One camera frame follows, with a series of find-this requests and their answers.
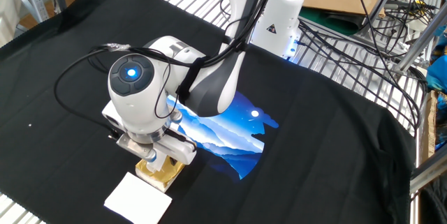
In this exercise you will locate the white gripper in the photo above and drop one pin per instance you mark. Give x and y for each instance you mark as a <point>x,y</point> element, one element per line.
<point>178,150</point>

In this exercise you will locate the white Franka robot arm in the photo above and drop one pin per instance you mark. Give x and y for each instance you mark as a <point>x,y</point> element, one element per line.
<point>136,105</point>

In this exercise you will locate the folded square white napkin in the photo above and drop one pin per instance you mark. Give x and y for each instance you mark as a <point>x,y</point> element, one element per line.
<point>138,199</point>

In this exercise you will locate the gold tissue pack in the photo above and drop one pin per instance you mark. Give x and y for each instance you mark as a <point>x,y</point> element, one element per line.
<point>167,175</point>

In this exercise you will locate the black T-shirt with blue print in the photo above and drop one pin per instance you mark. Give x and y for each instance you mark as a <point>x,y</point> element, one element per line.
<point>314,147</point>

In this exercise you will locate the brown cardboard piece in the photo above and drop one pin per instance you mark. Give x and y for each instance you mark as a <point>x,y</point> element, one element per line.
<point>430,126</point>

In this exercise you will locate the blue plastic bag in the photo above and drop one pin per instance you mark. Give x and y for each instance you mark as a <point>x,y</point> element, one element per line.
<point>438,74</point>

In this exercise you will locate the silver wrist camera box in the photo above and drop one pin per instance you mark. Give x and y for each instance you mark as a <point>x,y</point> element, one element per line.
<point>136,149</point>

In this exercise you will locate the aluminium frame bar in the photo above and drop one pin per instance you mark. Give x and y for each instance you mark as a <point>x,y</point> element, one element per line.
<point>429,173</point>

